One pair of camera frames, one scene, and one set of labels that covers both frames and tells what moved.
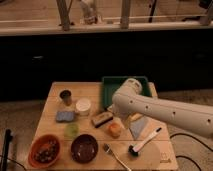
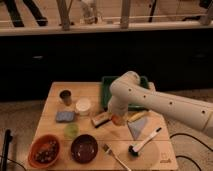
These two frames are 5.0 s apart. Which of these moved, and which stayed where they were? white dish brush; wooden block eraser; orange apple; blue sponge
Moved: orange apple
Stayed: wooden block eraser; blue sponge; white dish brush
